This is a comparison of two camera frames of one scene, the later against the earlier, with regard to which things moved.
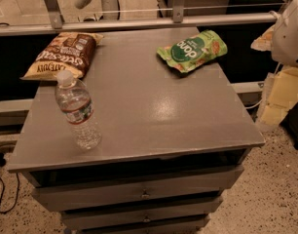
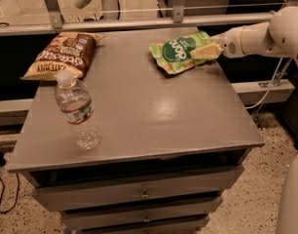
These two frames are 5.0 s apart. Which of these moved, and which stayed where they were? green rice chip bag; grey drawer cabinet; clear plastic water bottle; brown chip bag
Moved: green rice chip bag
Stayed: brown chip bag; grey drawer cabinet; clear plastic water bottle
